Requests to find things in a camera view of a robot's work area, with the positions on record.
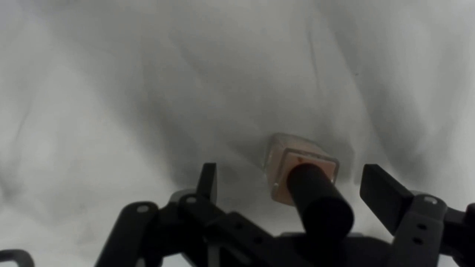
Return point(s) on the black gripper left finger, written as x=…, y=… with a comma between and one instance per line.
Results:
x=208, y=183

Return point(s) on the peach nail polish bottle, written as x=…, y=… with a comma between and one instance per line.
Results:
x=319, y=203

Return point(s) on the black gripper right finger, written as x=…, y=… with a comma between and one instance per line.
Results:
x=386, y=198

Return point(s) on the white table cloth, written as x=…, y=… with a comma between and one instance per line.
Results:
x=198, y=75

